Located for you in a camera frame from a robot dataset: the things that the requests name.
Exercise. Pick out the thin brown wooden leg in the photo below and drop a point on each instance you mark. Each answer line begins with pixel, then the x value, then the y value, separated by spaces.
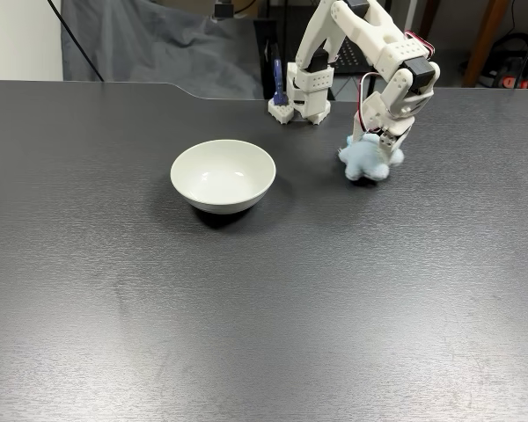
pixel 427 17

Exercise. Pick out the skyblue plush doll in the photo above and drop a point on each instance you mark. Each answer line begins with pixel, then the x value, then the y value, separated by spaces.
pixel 361 160

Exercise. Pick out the black upright box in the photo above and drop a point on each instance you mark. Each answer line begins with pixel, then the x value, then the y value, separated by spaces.
pixel 264 53

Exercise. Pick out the black perforated panel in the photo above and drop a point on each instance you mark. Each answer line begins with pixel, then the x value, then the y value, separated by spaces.
pixel 349 57

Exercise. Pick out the small black camera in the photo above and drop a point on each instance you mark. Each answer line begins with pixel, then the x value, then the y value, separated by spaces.
pixel 223 9

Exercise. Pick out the blue table clamp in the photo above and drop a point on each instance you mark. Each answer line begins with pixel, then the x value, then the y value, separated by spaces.
pixel 278 79

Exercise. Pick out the grey cloth backdrop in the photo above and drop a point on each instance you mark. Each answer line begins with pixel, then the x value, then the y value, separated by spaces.
pixel 158 53

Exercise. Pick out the black red vacuum cleaner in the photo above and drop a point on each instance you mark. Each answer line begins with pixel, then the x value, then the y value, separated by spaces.
pixel 510 48

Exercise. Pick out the thick brown wooden leg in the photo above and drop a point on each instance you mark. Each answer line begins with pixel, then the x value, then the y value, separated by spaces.
pixel 484 44

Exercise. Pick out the white bowl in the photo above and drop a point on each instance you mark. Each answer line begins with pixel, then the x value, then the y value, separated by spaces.
pixel 223 176

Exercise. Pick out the black slanted pole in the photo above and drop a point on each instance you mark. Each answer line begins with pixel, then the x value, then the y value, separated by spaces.
pixel 77 41

